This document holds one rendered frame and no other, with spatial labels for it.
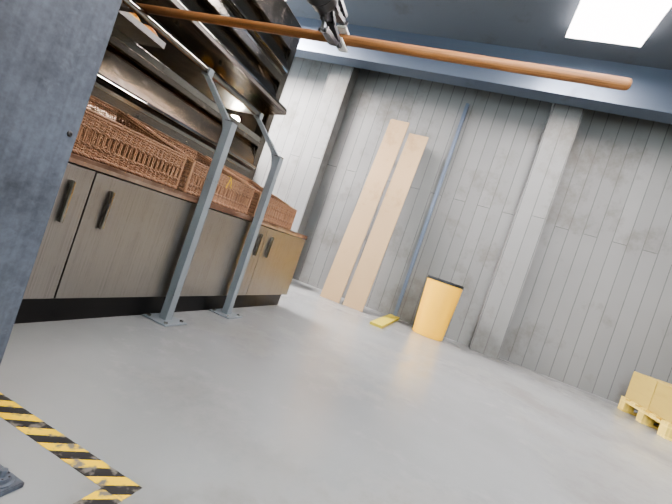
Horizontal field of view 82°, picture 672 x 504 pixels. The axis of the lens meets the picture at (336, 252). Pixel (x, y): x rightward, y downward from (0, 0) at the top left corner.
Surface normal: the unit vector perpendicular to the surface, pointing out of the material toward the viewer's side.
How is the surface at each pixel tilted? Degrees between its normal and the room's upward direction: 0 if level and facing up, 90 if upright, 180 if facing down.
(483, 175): 90
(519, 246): 90
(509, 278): 90
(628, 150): 90
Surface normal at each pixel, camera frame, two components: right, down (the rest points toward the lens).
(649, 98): -0.29, -0.09
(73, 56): 0.90, 0.31
